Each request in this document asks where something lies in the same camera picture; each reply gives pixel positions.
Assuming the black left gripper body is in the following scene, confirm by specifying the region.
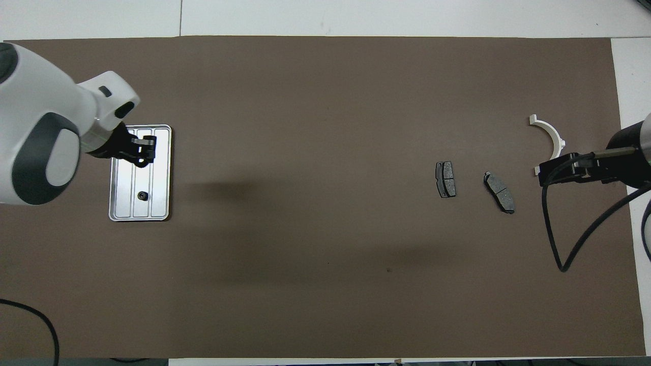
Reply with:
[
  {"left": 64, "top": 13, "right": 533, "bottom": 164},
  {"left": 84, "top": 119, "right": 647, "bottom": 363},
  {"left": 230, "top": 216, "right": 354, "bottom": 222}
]
[{"left": 91, "top": 122, "right": 137, "bottom": 161}]

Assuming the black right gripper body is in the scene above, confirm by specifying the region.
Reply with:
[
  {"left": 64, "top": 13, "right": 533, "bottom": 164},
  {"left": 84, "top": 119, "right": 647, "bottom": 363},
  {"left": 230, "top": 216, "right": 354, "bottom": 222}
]
[{"left": 590, "top": 154, "right": 636, "bottom": 185}]

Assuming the silver metal tray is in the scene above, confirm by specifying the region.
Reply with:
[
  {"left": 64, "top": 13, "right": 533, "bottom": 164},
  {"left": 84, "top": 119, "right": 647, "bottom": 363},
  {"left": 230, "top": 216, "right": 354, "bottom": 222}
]
[{"left": 108, "top": 124, "right": 173, "bottom": 222}]

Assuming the dark grey brake pad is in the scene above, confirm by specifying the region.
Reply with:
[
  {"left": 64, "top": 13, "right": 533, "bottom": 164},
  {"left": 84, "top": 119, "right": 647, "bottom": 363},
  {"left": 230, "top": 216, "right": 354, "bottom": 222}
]
[
  {"left": 435, "top": 161, "right": 457, "bottom": 199},
  {"left": 483, "top": 171, "right": 516, "bottom": 215}
]

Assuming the brown table mat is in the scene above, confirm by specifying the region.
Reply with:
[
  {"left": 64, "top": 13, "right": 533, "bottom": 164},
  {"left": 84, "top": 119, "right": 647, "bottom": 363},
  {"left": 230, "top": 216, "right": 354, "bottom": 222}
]
[{"left": 0, "top": 36, "right": 646, "bottom": 359}]

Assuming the white semicircular plastic bracket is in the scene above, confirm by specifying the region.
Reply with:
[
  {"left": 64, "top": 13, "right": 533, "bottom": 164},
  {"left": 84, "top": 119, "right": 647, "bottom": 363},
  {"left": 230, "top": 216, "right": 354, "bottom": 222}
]
[{"left": 528, "top": 114, "right": 567, "bottom": 177}]

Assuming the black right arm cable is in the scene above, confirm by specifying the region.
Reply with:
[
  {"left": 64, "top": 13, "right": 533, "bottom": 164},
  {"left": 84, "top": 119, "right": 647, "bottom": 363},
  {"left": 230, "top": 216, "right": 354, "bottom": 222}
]
[{"left": 541, "top": 147, "right": 651, "bottom": 272}]

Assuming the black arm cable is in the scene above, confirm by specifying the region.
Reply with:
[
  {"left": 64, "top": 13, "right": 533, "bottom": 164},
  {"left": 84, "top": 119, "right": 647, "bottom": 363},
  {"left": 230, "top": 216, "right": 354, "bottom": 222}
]
[
  {"left": 541, "top": 147, "right": 651, "bottom": 272},
  {"left": 0, "top": 299, "right": 61, "bottom": 366}
]

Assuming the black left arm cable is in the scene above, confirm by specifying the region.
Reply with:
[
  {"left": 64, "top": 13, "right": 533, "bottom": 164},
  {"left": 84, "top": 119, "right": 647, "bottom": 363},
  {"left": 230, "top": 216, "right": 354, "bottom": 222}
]
[{"left": 0, "top": 299, "right": 61, "bottom": 366}]

